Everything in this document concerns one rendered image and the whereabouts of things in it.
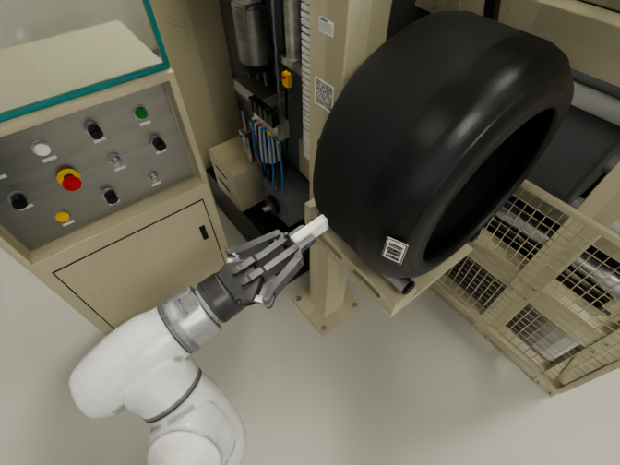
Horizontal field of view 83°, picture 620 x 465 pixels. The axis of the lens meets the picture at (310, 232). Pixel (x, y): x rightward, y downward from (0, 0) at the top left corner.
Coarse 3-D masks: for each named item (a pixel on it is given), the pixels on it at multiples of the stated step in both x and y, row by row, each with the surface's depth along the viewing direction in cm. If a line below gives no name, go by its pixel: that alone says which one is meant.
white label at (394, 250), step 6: (390, 240) 63; (396, 240) 62; (384, 246) 65; (390, 246) 64; (396, 246) 63; (402, 246) 62; (384, 252) 66; (390, 252) 65; (396, 252) 64; (402, 252) 63; (390, 258) 66; (396, 258) 65; (402, 258) 64
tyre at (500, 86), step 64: (384, 64) 60; (448, 64) 55; (512, 64) 53; (384, 128) 58; (448, 128) 53; (512, 128) 56; (320, 192) 73; (384, 192) 59; (448, 192) 57; (512, 192) 88; (448, 256) 88
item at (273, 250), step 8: (288, 232) 58; (280, 240) 58; (288, 240) 59; (272, 248) 58; (280, 248) 59; (256, 256) 57; (264, 256) 57; (272, 256) 59; (240, 264) 56; (248, 264) 56; (256, 264) 57; (264, 264) 59; (232, 272) 55; (240, 272) 56
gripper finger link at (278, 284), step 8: (296, 256) 56; (288, 264) 56; (296, 264) 56; (280, 272) 55; (288, 272) 55; (296, 272) 57; (280, 280) 54; (288, 280) 56; (272, 288) 54; (280, 288) 55; (264, 296) 53; (272, 296) 54; (272, 304) 55
